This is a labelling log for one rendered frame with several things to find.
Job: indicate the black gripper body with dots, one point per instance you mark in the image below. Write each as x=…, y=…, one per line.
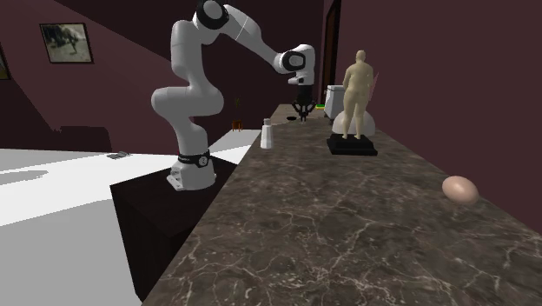
x=304, y=95

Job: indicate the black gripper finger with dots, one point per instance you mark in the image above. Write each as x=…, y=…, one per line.
x=297, y=108
x=310, y=109

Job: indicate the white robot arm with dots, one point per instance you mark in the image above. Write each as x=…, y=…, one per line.
x=188, y=99

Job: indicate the green flat object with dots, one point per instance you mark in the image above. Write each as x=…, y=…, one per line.
x=320, y=106

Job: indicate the white box appliance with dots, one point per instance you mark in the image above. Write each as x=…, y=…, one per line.
x=333, y=101

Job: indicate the white salt shaker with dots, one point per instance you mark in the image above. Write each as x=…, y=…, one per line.
x=266, y=135

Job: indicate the beige human figure statue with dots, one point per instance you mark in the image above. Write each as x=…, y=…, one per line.
x=356, y=95

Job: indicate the dark door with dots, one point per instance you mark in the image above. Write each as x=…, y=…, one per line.
x=330, y=46

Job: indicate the white dome-shaped object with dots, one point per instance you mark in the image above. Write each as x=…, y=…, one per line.
x=369, y=123

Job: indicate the small brown wooden stool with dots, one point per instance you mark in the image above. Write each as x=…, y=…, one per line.
x=237, y=123

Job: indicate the dark robot stand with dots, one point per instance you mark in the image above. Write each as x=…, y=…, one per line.
x=163, y=214

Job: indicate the beige egg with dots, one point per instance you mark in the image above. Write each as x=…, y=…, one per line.
x=460, y=190

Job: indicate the small grey flat object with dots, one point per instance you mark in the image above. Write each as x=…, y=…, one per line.
x=118, y=155

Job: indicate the framed wall picture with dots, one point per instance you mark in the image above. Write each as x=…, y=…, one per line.
x=67, y=43

